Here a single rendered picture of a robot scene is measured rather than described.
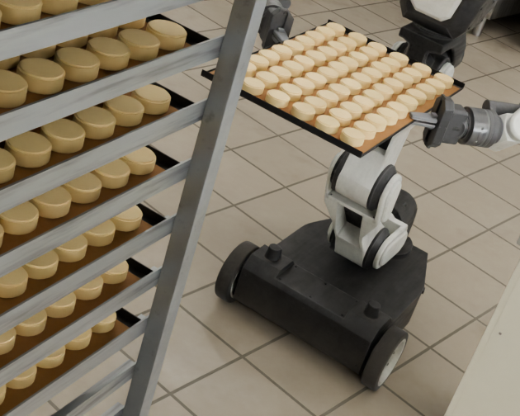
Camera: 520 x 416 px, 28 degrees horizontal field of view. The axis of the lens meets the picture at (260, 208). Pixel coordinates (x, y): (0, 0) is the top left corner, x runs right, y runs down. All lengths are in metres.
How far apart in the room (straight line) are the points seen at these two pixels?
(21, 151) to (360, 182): 1.85
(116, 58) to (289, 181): 2.90
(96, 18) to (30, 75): 0.10
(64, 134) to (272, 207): 2.69
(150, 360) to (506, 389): 1.42
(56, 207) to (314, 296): 1.93
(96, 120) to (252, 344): 1.98
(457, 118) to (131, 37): 1.26
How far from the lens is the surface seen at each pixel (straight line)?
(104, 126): 1.22
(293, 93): 2.23
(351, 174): 2.90
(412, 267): 3.45
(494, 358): 2.77
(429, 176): 4.47
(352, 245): 3.16
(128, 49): 1.20
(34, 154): 1.14
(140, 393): 1.60
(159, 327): 1.52
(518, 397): 2.80
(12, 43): 0.97
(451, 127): 2.38
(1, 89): 1.06
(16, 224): 1.19
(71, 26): 1.03
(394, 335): 3.05
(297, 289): 3.10
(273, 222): 3.75
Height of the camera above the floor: 1.90
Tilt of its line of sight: 30 degrees down
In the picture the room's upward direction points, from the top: 18 degrees clockwise
